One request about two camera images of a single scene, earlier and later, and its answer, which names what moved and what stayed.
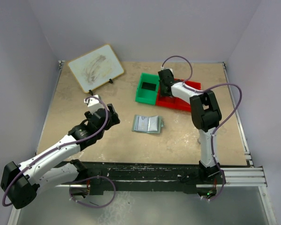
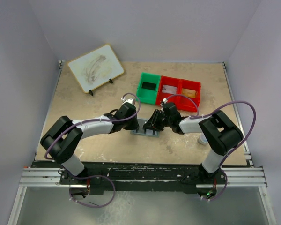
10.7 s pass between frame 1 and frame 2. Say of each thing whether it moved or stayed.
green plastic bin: stayed
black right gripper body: moved
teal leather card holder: moved
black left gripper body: moved
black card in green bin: stayed
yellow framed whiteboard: stayed
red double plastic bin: stayed
